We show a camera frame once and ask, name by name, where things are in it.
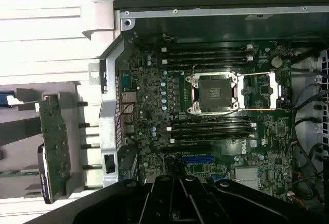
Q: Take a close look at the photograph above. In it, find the blue expansion slot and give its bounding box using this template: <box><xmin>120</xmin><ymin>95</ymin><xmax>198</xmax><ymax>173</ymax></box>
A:
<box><xmin>184</xmin><ymin>155</ymin><xmax>215</xmax><ymax>165</ymax></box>

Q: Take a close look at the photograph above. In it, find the long black expansion slot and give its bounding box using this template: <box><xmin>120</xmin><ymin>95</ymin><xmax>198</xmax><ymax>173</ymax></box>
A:
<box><xmin>161</xmin><ymin>144</ymin><xmax>213</xmax><ymax>153</ymax></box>

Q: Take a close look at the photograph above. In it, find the silver chipset heatsink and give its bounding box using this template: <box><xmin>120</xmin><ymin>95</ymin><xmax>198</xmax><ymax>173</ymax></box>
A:
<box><xmin>234</xmin><ymin>167</ymin><xmax>261</xmax><ymax>189</ymax></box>

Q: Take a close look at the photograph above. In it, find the open grey PC case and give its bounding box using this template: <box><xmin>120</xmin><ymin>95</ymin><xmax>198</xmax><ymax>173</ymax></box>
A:
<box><xmin>88</xmin><ymin>0</ymin><xmax>329</xmax><ymax>224</ymax></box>

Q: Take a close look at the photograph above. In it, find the green motherboard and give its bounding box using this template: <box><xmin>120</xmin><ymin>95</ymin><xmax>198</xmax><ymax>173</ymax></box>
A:
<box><xmin>120</xmin><ymin>36</ymin><xmax>294</xmax><ymax>206</ymax></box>

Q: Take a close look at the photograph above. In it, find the CPU socket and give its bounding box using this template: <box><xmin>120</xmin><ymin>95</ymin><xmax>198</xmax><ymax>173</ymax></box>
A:
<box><xmin>186</xmin><ymin>71</ymin><xmax>240</xmax><ymax>115</ymax></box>

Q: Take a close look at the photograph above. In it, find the metal locking lever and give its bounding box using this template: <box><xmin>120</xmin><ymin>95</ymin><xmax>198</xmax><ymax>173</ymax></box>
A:
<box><xmin>237</xmin><ymin>71</ymin><xmax>277</xmax><ymax>78</ymax></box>
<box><xmin>240</xmin><ymin>107</ymin><xmax>277</xmax><ymax>111</ymax></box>

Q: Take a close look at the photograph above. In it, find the metal socket cover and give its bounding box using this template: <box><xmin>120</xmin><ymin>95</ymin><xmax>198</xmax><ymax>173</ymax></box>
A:
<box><xmin>236</xmin><ymin>71</ymin><xmax>283</xmax><ymax>110</ymax></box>

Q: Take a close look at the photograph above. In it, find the grey parts rack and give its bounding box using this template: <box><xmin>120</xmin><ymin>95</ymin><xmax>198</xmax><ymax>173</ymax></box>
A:
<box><xmin>0</xmin><ymin>81</ymin><xmax>88</xmax><ymax>199</ymax></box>

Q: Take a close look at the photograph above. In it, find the perforated metal drive cage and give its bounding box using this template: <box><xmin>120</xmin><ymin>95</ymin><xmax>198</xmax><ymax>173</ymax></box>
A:
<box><xmin>310</xmin><ymin>49</ymin><xmax>329</xmax><ymax>163</ymax></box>

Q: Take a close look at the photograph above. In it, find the red black twisted wire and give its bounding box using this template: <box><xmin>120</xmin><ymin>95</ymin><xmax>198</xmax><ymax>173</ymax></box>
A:
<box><xmin>115</xmin><ymin>104</ymin><xmax>135</xmax><ymax>133</ymax></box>

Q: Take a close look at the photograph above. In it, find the black looped cable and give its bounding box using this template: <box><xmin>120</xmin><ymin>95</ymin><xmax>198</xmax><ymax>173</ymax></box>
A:
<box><xmin>293</xmin><ymin>82</ymin><xmax>329</xmax><ymax>142</ymax></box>

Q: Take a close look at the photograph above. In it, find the hard disk blue bracket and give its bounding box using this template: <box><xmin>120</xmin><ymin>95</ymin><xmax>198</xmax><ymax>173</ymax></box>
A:
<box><xmin>0</xmin><ymin>90</ymin><xmax>24</xmax><ymax>107</ymax></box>

